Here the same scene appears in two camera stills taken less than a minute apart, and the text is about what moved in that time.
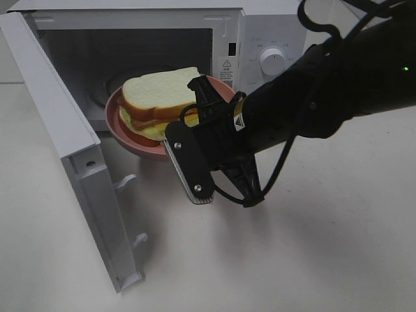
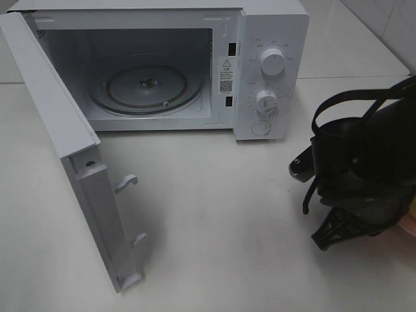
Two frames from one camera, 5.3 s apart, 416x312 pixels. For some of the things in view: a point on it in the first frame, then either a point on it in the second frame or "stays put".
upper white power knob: (272, 61) stays put
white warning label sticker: (227, 70) stays put
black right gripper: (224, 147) → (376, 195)
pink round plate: (138, 142) → (404, 227)
